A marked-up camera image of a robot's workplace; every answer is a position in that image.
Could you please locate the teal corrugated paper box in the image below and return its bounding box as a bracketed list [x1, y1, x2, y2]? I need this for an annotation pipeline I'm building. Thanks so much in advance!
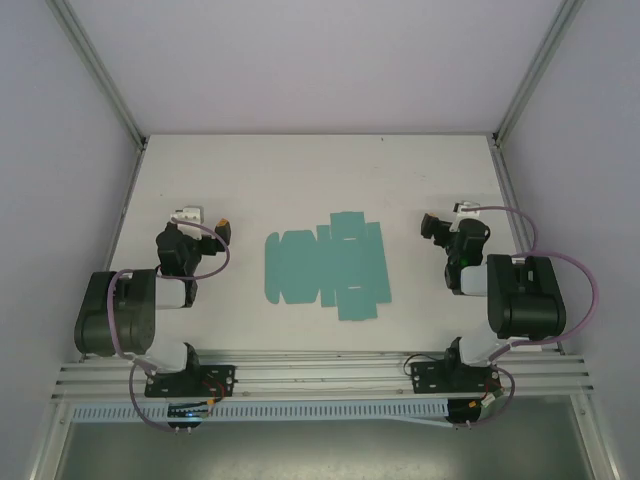
[263, 211, 393, 323]

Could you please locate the black round electronics housing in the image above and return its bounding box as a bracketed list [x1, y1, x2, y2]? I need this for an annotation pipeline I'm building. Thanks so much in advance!
[446, 398, 494, 431]
[166, 402, 207, 434]

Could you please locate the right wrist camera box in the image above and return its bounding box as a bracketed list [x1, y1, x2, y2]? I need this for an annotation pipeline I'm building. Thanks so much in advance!
[452, 200, 482, 232]

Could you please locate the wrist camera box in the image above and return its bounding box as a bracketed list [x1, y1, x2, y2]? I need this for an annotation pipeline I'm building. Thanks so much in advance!
[452, 200, 482, 232]
[169, 206, 207, 238]

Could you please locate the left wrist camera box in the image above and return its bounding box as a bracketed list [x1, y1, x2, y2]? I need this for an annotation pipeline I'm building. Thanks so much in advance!
[169, 206, 207, 238]

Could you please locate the aluminium table side rail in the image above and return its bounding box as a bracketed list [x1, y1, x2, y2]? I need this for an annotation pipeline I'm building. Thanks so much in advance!
[79, 144, 147, 362]

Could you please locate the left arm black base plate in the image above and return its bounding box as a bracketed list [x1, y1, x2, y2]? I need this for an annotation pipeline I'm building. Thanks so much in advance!
[144, 364, 237, 399]

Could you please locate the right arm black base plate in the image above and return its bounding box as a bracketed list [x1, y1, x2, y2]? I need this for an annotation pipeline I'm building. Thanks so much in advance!
[409, 360, 501, 396]

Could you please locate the red and black wire bundle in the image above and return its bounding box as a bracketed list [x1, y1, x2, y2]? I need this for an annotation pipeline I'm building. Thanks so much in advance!
[199, 378, 227, 407]
[469, 377, 503, 407]

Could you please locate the aluminium mounting rail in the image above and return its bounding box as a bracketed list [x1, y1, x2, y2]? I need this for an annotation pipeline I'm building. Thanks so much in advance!
[52, 349, 596, 401]

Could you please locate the aluminium frame post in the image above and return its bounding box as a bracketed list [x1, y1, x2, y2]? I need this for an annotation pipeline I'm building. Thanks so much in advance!
[492, 0, 587, 149]
[46, 0, 149, 151]

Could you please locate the grey slotted cable duct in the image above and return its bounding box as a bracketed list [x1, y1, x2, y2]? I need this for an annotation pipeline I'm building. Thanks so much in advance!
[72, 397, 454, 425]

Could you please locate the aluminium lower frame leg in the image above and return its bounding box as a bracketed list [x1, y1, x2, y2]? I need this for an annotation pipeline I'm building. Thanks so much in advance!
[569, 394, 626, 480]
[29, 399, 71, 480]

